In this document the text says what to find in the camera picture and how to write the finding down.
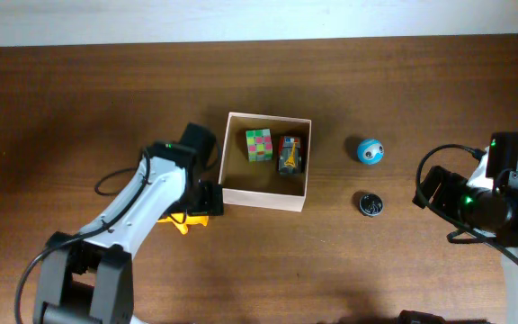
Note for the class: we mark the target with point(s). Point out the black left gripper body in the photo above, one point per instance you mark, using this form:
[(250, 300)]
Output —
[(209, 201)]

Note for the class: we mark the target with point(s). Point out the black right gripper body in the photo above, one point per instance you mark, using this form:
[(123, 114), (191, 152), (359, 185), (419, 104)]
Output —
[(433, 187)]

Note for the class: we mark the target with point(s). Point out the orange toy figure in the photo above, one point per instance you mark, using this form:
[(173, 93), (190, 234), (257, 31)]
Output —
[(183, 221)]

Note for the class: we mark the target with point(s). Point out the pastel puzzle cube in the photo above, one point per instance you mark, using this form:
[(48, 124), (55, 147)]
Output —
[(259, 145)]

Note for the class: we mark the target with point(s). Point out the blue ball with eyes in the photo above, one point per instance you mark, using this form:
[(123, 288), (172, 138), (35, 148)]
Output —
[(370, 151)]

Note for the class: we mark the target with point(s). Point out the red grey toy car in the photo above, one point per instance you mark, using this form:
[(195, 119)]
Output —
[(290, 155)]

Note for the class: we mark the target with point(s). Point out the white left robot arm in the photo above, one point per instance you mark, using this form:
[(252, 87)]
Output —
[(88, 277)]

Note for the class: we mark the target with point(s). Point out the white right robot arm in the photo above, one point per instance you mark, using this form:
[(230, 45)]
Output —
[(483, 208)]

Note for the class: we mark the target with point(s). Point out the pink cardboard box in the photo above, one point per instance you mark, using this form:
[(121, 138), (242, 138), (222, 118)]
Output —
[(259, 184)]

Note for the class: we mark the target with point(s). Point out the black round cap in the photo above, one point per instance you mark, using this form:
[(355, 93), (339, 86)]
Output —
[(371, 205)]

